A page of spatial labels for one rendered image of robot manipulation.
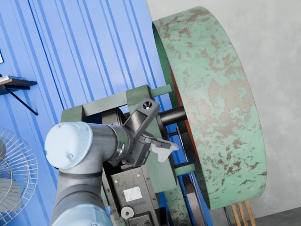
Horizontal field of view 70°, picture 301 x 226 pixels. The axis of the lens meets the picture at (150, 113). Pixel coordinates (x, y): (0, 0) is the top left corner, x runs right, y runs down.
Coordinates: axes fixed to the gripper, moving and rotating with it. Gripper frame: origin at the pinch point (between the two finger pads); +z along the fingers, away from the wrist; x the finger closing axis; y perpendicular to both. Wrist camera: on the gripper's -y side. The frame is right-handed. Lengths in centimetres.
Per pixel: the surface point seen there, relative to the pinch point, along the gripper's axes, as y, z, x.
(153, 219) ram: 40.1, 28.7, 1.6
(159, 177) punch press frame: 20.0, 22.5, -1.9
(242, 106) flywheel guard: -16.8, 2.0, 17.6
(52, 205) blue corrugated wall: 139, 100, -120
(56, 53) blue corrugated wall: -5, 79, -168
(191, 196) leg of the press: 37, 69, 6
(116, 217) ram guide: 43.6, 18.7, -10.4
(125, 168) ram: 25.8, 23.9, -18.5
